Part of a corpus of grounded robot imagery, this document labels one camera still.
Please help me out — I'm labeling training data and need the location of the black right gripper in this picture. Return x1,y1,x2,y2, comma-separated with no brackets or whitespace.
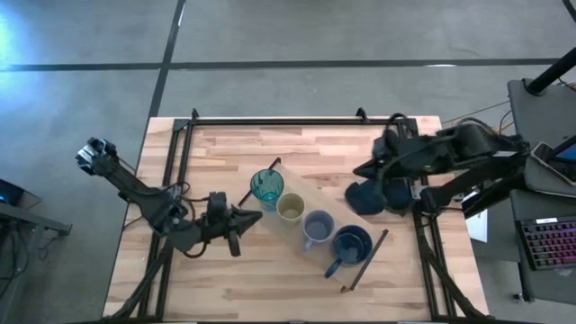
353,133,413,180

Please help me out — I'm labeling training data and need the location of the white paper sheet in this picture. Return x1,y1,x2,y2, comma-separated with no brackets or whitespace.
464,208,490,244

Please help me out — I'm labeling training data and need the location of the dark blue mug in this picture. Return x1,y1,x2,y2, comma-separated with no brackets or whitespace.
323,224,375,281

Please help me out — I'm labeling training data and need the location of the dark blue cloth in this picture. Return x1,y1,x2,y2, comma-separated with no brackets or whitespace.
344,176,413,217

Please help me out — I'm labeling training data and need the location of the backlit rainbow keyboard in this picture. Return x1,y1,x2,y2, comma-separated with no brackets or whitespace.
516,215,576,272

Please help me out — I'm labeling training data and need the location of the grey ceramic mug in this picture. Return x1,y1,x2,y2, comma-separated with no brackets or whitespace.
301,208,337,254

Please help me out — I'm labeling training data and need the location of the tablet with blue screen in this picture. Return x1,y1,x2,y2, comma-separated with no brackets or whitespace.
550,134,576,166

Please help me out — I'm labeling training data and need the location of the smartphone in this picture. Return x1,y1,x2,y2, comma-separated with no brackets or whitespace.
529,140,576,187

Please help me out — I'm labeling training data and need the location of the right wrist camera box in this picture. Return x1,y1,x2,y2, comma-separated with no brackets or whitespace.
382,127,402,158

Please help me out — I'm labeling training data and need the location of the teal transparent plastic cup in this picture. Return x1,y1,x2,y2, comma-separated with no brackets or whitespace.
249,167,286,213

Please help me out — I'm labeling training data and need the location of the black pole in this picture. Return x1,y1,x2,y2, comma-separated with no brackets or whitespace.
525,46,576,96

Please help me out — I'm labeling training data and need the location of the wooden tray with handles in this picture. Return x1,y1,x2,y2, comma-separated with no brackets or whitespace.
239,161,389,290

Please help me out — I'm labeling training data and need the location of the grey side table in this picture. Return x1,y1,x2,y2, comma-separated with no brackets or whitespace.
507,77,576,200

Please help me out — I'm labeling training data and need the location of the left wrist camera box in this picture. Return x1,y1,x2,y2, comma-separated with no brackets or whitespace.
206,191,229,222

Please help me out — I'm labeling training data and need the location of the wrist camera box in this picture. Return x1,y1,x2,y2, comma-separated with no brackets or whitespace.
206,191,229,222
382,127,402,158

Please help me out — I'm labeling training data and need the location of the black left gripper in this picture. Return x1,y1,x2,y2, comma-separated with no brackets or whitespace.
201,207,264,259

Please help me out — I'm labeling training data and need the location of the black aluminium table frame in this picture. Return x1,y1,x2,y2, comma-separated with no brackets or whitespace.
102,107,492,324

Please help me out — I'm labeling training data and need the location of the cream ceramic cup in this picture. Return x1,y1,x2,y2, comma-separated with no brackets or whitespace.
275,192,307,229

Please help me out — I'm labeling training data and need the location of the dark grey low desk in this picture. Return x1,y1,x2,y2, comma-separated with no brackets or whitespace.
509,187,576,303

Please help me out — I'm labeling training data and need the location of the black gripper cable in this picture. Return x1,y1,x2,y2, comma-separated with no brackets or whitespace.
381,112,411,137

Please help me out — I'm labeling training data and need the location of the black metal shelf leg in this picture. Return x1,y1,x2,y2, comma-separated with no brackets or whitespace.
236,156,283,209
338,229,390,294

